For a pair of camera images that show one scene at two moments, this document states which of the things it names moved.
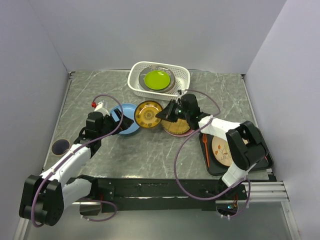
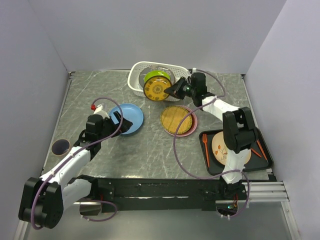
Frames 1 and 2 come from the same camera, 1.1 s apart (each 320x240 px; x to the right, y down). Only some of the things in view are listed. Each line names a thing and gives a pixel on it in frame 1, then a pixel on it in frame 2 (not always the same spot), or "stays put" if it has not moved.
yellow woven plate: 180,126 stays put
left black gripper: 125,122 stays put
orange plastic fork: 204,139 stays put
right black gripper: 167,113 -> 175,90
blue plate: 128,110 stays put
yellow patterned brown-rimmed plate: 145,113 -> 154,87
